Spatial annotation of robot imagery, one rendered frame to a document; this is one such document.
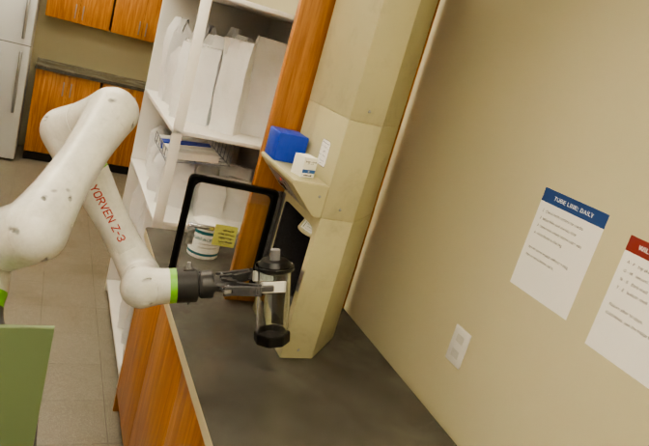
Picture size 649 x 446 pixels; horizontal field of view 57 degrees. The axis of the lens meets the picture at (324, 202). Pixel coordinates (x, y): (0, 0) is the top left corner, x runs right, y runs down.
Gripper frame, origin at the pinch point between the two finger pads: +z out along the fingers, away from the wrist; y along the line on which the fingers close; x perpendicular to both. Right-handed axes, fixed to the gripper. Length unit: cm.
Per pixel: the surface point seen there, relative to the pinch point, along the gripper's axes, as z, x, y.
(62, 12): -91, -105, 517
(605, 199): 67, -33, -45
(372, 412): 28.4, 37.0, -11.7
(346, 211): 23.6, -17.6, 8.3
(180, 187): -11, 2, 148
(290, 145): 10.4, -34.9, 26.5
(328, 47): 22, -66, 29
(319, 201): 14.5, -21.1, 7.2
